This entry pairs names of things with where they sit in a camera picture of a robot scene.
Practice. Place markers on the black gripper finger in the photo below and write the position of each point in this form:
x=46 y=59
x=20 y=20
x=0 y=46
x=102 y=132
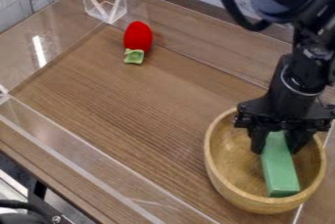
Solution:
x=298 y=139
x=257 y=135

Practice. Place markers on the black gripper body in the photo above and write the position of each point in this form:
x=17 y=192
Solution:
x=257 y=113

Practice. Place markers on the green stick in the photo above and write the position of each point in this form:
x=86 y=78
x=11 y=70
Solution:
x=279 y=170

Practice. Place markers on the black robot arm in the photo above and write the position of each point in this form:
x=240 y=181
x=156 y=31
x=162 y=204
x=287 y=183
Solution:
x=306 y=71

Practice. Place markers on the brown wooden bowl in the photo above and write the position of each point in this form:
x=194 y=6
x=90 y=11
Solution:
x=235 y=172

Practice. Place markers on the red plush strawberry toy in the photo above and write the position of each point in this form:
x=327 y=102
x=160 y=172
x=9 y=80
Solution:
x=137 y=42

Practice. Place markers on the clear acrylic corner bracket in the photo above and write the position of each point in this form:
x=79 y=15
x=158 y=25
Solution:
x=106 y=11

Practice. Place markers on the clear acrylic tray wall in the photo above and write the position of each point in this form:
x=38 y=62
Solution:
x=97 y=183

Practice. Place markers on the black table leg frame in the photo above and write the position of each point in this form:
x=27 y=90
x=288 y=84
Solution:
x=32 y=211

